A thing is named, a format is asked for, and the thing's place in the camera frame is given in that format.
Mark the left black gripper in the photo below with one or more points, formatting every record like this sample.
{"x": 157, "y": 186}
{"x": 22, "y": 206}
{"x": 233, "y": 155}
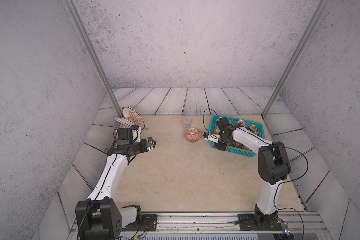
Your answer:
{"x": 144, "y": 147}

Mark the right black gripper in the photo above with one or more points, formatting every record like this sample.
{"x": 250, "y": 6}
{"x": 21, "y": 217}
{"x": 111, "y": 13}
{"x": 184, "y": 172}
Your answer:
{"x": 220, "y": 148}

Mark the teal plastic basket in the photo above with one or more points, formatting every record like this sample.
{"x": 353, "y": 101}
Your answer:
{"x": 240, "y": 135}

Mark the white monster energy can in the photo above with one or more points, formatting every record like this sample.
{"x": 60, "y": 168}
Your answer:
{"x": 241, "y": 122}

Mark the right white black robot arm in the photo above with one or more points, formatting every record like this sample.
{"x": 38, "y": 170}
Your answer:
{"x": 273, "y": 165}

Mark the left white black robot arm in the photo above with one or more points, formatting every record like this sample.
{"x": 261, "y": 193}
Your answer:
{"x": 98, "y": 217}

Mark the orange soda can right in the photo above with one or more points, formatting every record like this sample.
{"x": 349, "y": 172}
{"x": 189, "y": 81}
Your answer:
{"x": 244, "y": 147}

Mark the brown gold drink can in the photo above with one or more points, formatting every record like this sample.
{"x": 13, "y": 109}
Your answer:
{"x": 253, "y": 128}

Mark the white flat plate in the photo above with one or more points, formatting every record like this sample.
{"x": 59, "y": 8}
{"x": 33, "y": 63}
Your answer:
{"x": 124, "y": 122}

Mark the red patterned bowl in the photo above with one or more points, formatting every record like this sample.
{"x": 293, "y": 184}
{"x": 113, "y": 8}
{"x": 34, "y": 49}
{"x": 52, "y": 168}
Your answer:
{"x": 193, "y": 135}

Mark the patterned upright plate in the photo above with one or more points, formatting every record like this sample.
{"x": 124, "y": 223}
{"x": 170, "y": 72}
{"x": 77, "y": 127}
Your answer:
{"x": 133, "y": 116}

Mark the clear plastic cup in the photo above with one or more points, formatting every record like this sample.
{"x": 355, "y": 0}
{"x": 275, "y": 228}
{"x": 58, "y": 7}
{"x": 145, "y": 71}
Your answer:
{"x": 186, "y": 123}

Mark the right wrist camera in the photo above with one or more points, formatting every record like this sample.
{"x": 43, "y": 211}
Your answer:
{"x": 211, "y": 137}

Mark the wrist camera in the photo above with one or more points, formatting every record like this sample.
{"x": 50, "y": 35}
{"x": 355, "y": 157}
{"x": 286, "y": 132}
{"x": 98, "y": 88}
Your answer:
{"x": 211, "y": 137}
{"x": 136, "y": 130}

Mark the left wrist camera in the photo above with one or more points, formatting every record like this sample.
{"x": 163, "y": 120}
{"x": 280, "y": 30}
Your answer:
{"x": 136, "y": 130}

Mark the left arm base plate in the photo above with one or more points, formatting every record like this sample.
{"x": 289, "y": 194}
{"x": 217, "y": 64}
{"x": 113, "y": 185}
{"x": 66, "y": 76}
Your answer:
{"x": 148, "y": 222}

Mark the aluminium mounting rail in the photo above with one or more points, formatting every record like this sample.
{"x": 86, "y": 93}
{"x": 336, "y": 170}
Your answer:
{"x": 228, "y": 226}

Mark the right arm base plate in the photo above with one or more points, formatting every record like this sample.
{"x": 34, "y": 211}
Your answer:
{"x": 254, "y": 222}

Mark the left aluminium frame post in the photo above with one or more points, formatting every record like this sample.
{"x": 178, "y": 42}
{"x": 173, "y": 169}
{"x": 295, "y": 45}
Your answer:
{"x": 76, "y": 19}

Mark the aluminium frame post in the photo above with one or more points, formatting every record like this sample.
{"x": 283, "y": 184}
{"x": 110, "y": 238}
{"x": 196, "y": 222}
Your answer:
{"x": 76, "y": 19}
{"x": 304, "y": 39}

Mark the right aluminium frame post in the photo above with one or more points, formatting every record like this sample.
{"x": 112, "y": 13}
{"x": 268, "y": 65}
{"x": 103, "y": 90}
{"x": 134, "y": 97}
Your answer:
{"x": 304, "y": 39}

